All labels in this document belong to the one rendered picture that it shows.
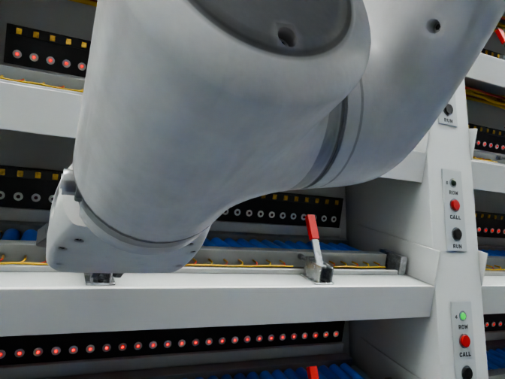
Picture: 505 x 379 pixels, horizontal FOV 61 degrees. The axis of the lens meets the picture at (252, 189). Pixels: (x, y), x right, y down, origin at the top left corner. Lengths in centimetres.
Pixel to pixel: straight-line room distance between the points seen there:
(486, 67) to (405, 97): 68
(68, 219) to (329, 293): 37
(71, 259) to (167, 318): 19
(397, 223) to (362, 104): 55
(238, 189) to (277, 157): 3
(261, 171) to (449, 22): 9
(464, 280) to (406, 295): 11
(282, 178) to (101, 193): 8
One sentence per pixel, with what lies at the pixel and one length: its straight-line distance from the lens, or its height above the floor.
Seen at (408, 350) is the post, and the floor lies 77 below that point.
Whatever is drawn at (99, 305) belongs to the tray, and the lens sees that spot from 46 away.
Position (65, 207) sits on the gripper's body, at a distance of 26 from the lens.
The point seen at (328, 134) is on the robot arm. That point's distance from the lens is 17.
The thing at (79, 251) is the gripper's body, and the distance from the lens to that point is 29.
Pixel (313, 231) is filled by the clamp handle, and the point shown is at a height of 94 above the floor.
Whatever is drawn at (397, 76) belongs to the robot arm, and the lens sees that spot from 19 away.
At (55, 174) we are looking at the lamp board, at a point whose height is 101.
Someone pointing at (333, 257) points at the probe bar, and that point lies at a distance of 64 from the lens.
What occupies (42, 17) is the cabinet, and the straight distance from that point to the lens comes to 75.
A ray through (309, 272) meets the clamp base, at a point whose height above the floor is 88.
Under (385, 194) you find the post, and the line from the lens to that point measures 75.
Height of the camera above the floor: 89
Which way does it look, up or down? 10 degrees up
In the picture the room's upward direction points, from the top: 1 degrees clockwise
